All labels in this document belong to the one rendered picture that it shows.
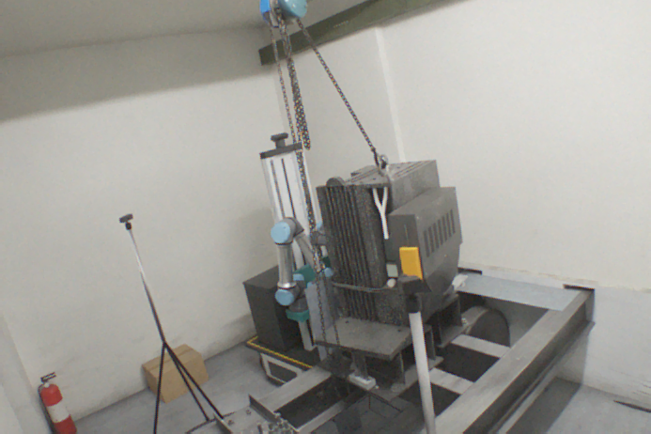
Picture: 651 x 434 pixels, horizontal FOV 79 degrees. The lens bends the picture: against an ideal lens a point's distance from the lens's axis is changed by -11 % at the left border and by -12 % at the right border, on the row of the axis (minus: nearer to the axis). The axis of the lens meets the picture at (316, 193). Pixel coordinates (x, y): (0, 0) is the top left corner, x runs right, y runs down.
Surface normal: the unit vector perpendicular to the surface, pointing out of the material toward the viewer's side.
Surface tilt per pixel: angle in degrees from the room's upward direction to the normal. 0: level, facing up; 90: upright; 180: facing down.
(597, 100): 90
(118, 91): 90
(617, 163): 90
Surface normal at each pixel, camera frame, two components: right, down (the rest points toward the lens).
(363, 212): -0.62, 0.26
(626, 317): -0.77, 0.27
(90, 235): 0.60, 0.02
